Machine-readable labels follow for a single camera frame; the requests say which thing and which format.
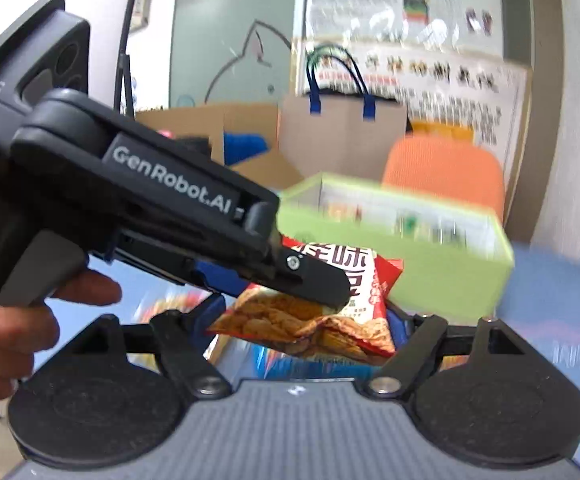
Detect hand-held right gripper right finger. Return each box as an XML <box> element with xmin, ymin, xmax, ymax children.
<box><xmin>369</xmin><ymin>307</ymin><xmax>523</xmax><ymax>402</ymax></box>

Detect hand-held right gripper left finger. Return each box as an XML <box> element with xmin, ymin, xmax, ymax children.
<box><xmin>72</xmin><ymin>294</ymin><xmax>231</xmax><ymax>401</ymax></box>

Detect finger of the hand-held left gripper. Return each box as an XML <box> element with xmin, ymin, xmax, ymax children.
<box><xmin>192</xmin><ymin>232</ymin><xmax>351</xmax><ymax>318</ymax></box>

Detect red bean snack packet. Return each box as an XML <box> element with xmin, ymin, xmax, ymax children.
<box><xmin>206</xmin><ymin>242</ymin><xmax>405</xmax><ymax>360</ymax></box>

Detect green cardboard box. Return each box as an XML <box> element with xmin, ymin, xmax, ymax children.
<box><xmin>275</xmin><ymin>172</ymin><xmax>515</xmax><ymax>326</ymax></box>

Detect blue snack packet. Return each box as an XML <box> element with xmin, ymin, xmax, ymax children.
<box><xmin>255</xmin><ymin>345</ymin><xmax>385</xmax><ymax>379</ymax></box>

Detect person's left hand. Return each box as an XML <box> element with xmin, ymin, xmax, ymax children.
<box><xmin>0</xmin><ymin>267</ymin><xmax>123</xmax><ymax>402</ymax></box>

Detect black tripod stand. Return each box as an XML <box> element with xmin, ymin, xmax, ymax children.
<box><xmin>115</xmin><ymin>52</ymin><xmax>137</xmax><ymax>117</ymax></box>

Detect blue striped tablecloth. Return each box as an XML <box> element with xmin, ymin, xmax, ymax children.
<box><xmin>90</xmin><ymin>240</ymin><xmax>580</xmax><ymax>381</ymax></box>

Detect blue bag in cardboard box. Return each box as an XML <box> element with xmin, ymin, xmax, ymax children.
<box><xmin>222</xmin><ymin>132</ymin><xmax>271</xmax><ymax>166</ymax></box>

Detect orange chair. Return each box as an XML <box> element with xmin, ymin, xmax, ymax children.
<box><xmin>382</xmin><ymin>137</ymin><xmax>505</xmax><ymax>222</ymax></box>

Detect white projection screen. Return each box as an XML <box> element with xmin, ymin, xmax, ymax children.
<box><xmin>0</xmin><ymin>0</ymin><xmax>143</xmax><ymax>111</ymax></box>

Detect open cardboard box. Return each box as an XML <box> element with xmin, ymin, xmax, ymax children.
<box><xmin>135</xmin><ymin>102</ymin><xmax>305</xmax><ymax>191</ymax></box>

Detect frosted glass panel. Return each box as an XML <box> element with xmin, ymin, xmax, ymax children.
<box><xmin>170</xmin><ymin>0</ymin><xmax>311</xmax><ymax>111</ymax></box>

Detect kraft paper bag blue handles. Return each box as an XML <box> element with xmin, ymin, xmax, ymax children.
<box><xmin>277</xmin><ymin>45</ymin><xmax>411</xmax><ymax>181</ymax></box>

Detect framed wall sign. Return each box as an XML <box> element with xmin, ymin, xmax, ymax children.
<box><xmin>290</xmin><ymin>37</ymin><xmax>533</xmax><ymax>181</ymax></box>

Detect green-bordered wall poster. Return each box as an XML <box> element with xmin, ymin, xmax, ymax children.
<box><xmin>304</xmin><ymin>0</ymin><xmax>503</xmax><ymax>56</ymax></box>

